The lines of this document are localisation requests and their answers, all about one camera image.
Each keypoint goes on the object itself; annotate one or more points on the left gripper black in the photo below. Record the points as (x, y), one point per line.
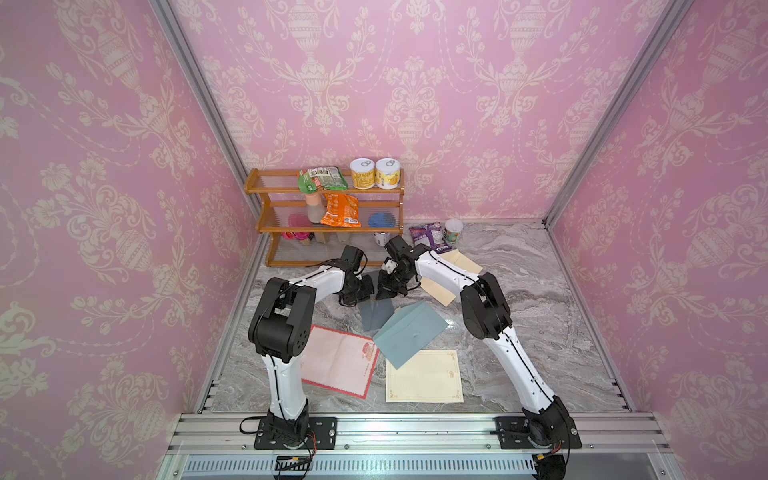
(367, 279)

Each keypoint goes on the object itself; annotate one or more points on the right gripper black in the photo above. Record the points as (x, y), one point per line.
(385, 288)

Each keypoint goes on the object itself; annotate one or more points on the dark grey envelope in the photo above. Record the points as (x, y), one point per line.
(374, 312)

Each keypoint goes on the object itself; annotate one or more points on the teal blue envelope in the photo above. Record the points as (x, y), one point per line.
(408, 331)

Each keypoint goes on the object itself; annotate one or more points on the cream yellow letter paper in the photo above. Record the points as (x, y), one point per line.
(430, 376)

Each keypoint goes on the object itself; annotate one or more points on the cream envelope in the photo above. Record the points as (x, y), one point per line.
(460, 260)

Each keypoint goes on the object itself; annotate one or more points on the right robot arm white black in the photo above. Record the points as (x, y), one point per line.
(487, 317)

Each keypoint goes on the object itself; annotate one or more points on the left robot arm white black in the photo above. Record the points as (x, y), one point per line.
(280, 331)

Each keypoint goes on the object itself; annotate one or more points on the purple snack bag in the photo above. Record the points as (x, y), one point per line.
(430, 235)

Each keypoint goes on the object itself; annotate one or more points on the blue lid cup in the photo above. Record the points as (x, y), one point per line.
(382, 222)

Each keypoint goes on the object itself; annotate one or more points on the green instant noodle cup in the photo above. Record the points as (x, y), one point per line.
(453, 229)

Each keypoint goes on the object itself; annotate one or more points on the orange snack bag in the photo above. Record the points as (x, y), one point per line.
(342, 211)

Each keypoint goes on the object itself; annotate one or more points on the wooden three-tier shelf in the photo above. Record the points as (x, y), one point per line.
(291, 240)

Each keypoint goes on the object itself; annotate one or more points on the beige bottle on shelf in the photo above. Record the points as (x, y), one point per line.
(315, 207)

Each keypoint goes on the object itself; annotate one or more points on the right yellow can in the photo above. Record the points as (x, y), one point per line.
(387, 173)

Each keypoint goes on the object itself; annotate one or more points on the yellow can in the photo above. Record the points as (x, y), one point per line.
(387, 173)
(363, 173)

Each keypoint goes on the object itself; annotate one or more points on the left yellow can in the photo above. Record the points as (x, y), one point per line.
(363, 173)

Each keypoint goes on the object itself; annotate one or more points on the green snack bag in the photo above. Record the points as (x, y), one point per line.
(325, 178)

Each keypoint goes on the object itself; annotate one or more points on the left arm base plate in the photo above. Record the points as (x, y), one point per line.
(314, 433)

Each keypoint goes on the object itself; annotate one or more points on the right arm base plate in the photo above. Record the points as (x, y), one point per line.
(518, 432)

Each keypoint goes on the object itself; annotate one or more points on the aluminium front rail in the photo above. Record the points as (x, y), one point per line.
(218, 433)

